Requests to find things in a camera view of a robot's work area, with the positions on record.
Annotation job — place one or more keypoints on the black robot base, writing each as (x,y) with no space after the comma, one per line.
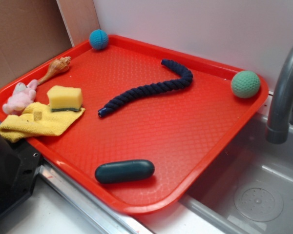
(19,167)

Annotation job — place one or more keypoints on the yellow green sponge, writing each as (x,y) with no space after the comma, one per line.
(65,98)

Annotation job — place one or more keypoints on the red plastic tray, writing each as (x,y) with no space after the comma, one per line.
(180,132)

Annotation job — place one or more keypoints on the dark teal oblong capsule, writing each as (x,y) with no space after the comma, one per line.
(124,171)

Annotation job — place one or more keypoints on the blue crocheted ball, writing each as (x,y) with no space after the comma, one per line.
(98,39)

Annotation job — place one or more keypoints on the brown spiral seashell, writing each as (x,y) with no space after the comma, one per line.
(58,66)

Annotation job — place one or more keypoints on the green dimpled ball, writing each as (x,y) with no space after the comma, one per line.
(245,84)

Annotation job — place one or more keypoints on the yellow cloth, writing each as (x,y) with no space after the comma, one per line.
(38,120)

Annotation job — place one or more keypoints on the pink plush toy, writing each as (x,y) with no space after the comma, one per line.
(22,96)

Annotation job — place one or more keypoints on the grey plastic sink basin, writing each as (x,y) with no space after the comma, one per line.
(248,188)

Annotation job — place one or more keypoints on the grey sink faucet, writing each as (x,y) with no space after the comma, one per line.
(281,110)

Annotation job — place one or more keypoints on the brown cardboard panel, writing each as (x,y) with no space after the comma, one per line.
(31,33)

